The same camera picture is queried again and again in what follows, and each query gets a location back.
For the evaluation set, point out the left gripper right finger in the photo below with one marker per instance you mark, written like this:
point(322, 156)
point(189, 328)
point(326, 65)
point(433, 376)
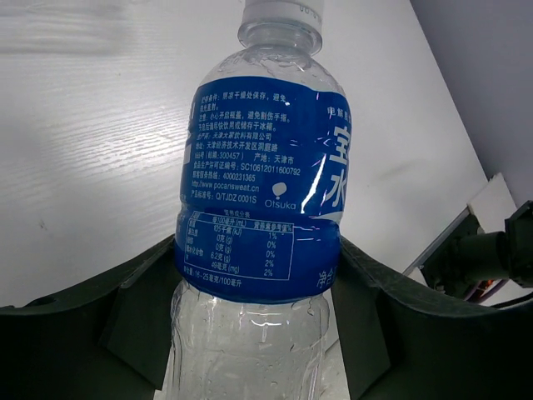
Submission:
point(402, 340)

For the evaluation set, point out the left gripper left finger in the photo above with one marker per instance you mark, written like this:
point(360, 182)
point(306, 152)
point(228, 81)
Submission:
point(108, 337)

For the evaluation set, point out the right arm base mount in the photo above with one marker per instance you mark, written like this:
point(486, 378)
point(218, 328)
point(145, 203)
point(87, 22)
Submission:
point(472, 265)

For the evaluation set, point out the blue label clear bottle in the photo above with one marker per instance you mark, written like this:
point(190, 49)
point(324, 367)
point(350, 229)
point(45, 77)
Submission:
point(263, 190)

